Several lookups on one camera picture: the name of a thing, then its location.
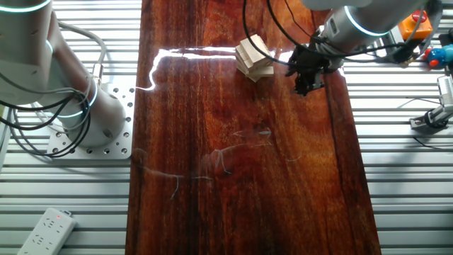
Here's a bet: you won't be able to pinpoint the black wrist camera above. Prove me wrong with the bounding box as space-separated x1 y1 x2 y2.
391 44 418 65

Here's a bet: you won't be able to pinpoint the light wooden Jenga block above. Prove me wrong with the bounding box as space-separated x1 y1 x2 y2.
255 64 275 78

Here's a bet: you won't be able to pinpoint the dark red wooden board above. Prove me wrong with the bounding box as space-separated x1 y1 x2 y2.
124 0 382 255

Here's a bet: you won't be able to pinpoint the silver perforated base plate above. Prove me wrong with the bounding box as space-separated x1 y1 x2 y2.
45 83 136 160

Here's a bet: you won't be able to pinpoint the grey cable with metal connector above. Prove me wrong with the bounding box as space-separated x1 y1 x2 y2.
56 21 108 86

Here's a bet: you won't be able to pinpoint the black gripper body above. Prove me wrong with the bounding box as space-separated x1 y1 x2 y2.
300 35 343 74

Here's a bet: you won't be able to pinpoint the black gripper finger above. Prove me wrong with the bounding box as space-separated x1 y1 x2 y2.
285 48 304 77
292 72 325 97

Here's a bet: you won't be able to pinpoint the silver camera stand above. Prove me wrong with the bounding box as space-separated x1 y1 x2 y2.
409 105 453 130

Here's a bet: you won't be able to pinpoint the light wooden Jenga tower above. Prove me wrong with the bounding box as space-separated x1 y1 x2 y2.
234 34 274 84

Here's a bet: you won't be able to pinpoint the black base cable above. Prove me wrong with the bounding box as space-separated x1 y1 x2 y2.
0 76 92 159

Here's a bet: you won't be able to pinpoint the orange and blue objects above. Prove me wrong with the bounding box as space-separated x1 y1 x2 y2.
398 9 434 41

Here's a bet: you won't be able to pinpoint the white power strip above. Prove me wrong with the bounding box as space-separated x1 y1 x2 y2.
16 207 78 255

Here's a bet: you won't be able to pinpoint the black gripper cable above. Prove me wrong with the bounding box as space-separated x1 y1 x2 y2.
241 0 297 67
265 0 340 60

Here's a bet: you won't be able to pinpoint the silver camera bracket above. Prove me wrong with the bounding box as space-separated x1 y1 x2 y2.
375 28 408 58

